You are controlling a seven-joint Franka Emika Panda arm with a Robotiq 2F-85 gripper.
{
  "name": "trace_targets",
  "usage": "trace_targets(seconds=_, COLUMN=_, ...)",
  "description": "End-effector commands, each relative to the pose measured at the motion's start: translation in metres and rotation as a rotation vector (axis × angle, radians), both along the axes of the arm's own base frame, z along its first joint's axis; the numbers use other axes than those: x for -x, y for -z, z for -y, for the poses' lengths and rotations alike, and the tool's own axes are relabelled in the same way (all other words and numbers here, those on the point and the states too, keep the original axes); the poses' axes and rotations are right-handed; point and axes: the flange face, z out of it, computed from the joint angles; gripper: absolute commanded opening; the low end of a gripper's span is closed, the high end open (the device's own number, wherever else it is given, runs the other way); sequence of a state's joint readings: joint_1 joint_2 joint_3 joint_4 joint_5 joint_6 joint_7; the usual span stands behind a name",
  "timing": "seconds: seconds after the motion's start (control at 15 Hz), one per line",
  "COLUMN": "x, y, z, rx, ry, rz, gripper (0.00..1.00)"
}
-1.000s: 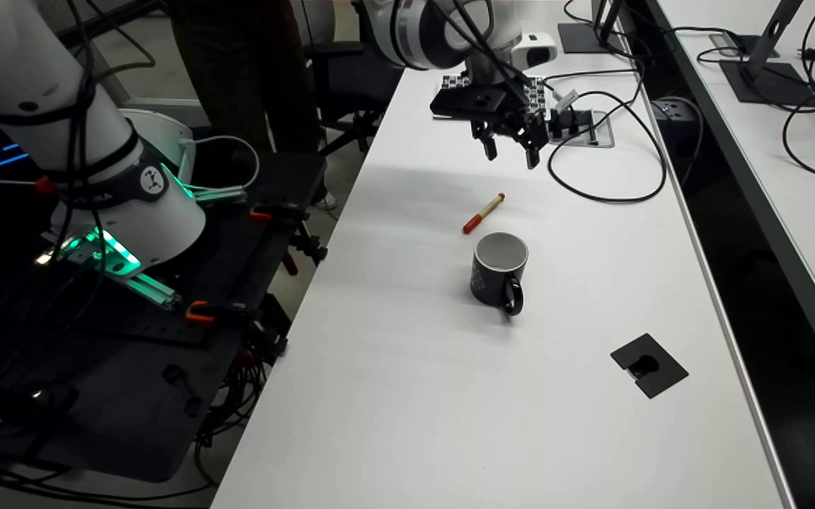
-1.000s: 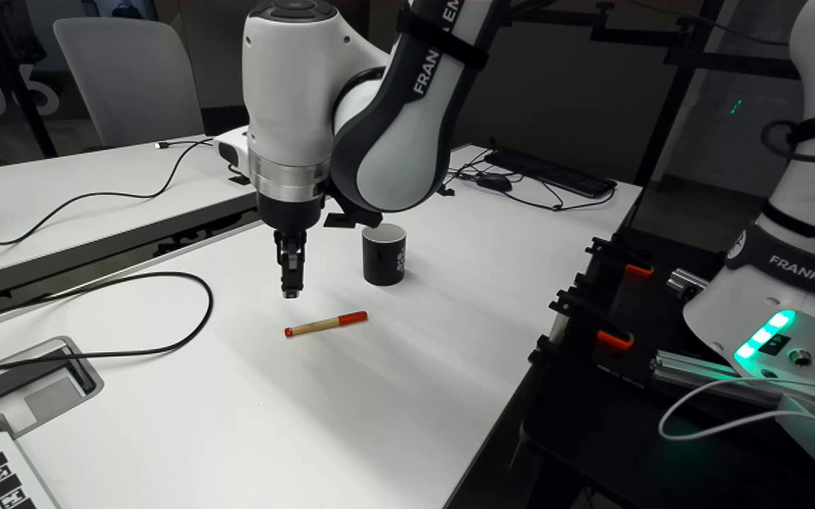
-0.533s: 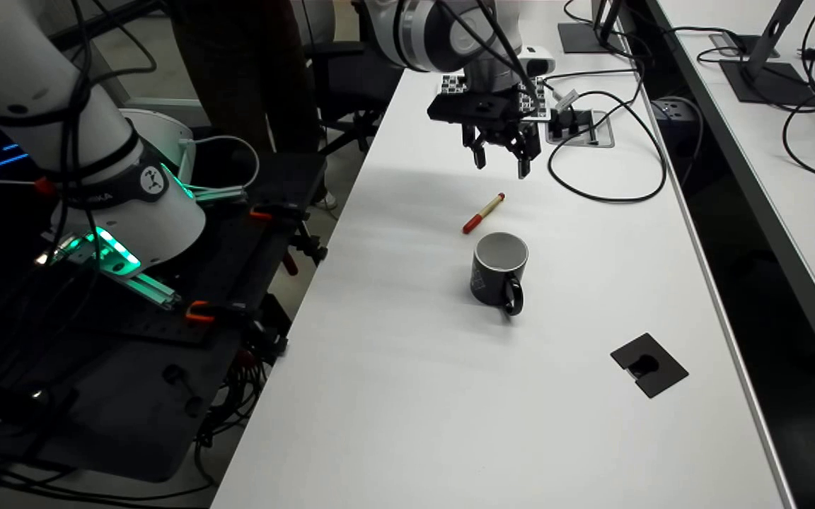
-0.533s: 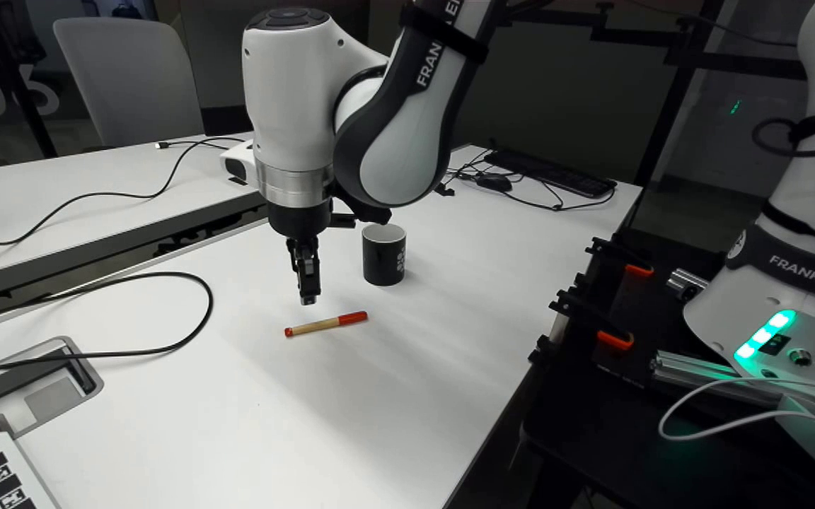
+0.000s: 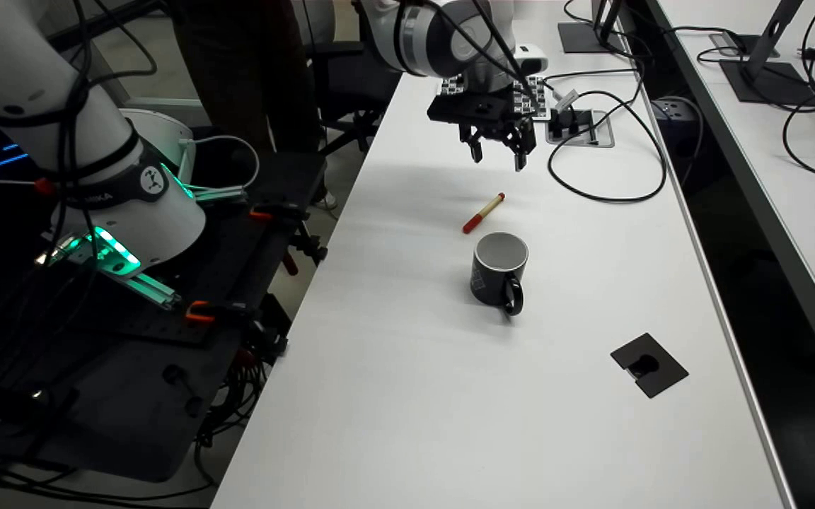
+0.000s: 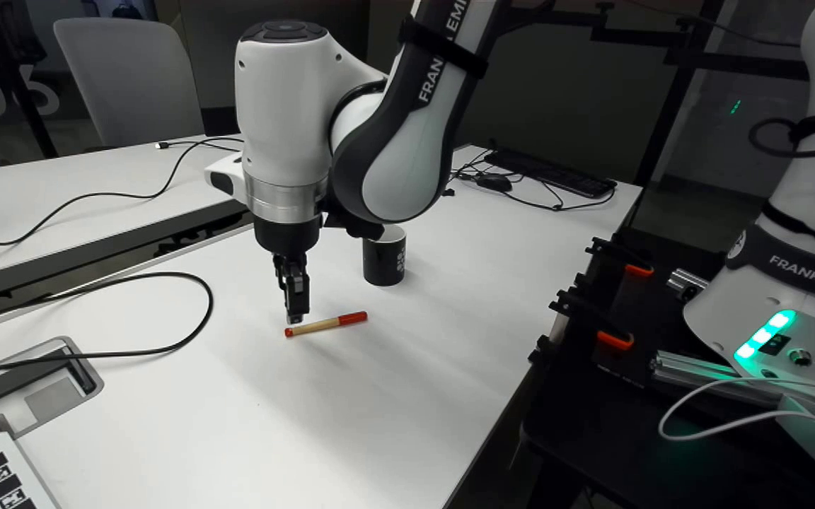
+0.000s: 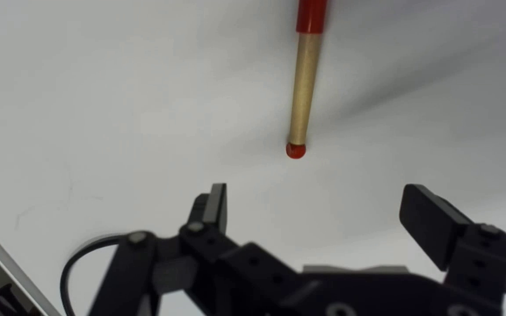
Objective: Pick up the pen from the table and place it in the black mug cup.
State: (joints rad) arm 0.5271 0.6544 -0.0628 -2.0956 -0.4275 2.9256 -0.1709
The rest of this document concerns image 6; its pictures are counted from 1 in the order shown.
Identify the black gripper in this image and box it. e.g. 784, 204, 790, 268
255, 214, 323, 329

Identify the red and tan pen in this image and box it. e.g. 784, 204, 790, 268
283, 308, 370, 340

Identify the black mug cup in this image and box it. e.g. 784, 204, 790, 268
363, 223, 409, 289

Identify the black computer mouse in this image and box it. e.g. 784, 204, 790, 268
472, 166, 514, 193

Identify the grey office chair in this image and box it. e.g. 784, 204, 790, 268
50, 15, 210, 149

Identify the black keyboard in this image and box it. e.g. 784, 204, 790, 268
486, 144, 619, 202

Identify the orange clamp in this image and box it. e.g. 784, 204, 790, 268
619, 261, 658, 286
595, 329, 636, 356

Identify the black cable loop on table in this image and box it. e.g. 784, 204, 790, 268
0, 268, 217, 378

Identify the thin black desk cable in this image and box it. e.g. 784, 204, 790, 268
0, 137, 245, 248

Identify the table cable outlet box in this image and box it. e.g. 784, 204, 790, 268
0, 336, 106, 439

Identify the white cable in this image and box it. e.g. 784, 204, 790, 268
655, 376, 815, 446

